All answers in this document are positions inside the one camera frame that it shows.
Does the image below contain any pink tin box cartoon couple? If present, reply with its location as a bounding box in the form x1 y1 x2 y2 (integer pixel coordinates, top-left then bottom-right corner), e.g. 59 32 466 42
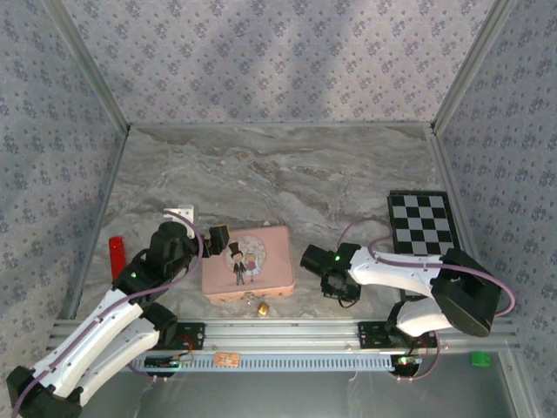
200 225 296 305

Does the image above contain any brass padlock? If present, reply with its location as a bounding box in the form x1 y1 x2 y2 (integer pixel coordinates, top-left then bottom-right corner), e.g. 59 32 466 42
246 293 272 318

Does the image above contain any red plastic tube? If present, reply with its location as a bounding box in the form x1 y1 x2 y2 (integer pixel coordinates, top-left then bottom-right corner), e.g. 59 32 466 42
108 236 128 280

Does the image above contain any black white checkerboard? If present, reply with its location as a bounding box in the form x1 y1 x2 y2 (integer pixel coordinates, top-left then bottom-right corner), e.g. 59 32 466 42
386 190 462 302

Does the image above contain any grey metal shelf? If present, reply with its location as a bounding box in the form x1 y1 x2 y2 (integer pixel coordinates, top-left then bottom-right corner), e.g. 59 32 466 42
77 368 530 418

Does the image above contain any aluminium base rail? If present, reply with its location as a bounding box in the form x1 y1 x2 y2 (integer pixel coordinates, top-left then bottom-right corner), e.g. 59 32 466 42
47 317 521 352

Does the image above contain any grey slotted cable duct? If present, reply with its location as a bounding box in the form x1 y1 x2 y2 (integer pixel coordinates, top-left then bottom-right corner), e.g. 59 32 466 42
130 353 398 374

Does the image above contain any aluminium frame post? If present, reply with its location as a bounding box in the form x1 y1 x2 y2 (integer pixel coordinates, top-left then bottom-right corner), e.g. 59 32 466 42
429 0 519 134

